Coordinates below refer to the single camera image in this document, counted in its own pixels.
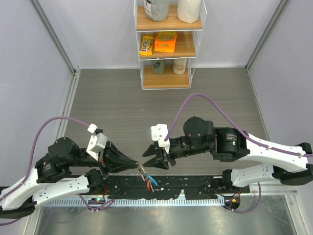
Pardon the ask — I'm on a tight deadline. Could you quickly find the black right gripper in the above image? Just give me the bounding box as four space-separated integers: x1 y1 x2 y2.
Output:
143 136 211 170

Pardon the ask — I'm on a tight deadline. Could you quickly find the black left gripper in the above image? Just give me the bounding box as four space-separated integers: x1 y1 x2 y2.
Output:
68 140 140 177

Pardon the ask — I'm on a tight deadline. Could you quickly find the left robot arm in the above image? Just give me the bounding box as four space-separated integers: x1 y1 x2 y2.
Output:
0 133 139 219

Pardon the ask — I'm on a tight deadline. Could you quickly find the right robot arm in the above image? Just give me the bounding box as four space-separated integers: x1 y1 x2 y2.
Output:
143 117 313 193

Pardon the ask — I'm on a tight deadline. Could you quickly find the red key tag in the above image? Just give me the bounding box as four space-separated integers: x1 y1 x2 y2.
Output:
146 180 151 191

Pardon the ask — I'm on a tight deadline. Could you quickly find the grey-green cup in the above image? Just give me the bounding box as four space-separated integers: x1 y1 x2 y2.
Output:
151 59 165 74

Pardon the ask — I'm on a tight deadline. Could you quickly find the white cup pink print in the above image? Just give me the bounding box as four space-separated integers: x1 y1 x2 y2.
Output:
173 58 187 75

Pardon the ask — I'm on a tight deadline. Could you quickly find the yellow candy box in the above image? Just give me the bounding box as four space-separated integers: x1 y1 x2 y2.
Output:
139 36 155 56

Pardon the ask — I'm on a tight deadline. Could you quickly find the orange candy box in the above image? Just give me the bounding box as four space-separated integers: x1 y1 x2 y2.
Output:
154 31 178 53

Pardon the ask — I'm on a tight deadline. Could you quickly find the grey bag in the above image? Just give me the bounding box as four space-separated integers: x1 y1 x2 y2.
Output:
143 0 170 22

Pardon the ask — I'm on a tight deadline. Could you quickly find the white bag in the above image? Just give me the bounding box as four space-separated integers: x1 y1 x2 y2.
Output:
177 0 201 24

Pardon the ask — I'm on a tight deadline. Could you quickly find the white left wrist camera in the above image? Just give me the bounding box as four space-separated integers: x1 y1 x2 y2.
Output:
87 123 108 161

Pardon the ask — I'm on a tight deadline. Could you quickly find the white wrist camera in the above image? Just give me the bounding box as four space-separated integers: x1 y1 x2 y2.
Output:
87 123 108 161
148 124 170 154

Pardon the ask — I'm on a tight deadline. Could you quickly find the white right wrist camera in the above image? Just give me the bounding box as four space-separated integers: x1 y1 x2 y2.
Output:
148 124 170 154

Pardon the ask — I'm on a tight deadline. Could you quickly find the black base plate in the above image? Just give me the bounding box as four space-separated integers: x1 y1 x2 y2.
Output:
75 175 250 200

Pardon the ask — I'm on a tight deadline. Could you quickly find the white slotted cable duct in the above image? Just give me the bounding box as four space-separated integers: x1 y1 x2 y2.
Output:
44 196 224 207

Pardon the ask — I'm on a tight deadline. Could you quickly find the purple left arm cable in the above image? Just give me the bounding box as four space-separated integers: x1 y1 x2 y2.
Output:
0 117 115 226

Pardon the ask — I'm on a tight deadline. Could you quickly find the white wire wooden shelf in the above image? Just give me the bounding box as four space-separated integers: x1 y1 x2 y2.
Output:
133 0 207 90

